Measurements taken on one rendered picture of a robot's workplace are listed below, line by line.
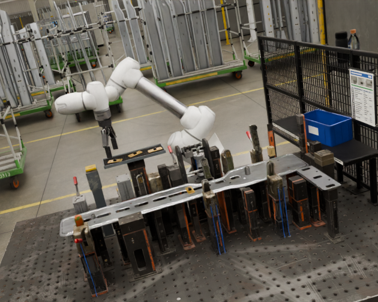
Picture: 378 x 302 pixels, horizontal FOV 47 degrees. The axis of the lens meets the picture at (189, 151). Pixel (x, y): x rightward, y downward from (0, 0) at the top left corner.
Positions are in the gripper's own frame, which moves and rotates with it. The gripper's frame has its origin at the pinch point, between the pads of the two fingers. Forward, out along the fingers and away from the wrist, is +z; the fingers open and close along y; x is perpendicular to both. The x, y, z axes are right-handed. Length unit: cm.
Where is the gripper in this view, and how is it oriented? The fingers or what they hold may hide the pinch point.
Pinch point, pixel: (112, 151)
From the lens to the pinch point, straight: 258.9
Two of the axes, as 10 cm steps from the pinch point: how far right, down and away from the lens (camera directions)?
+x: 9.8, -1.4, -1.5
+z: 1.8, 9.2, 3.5
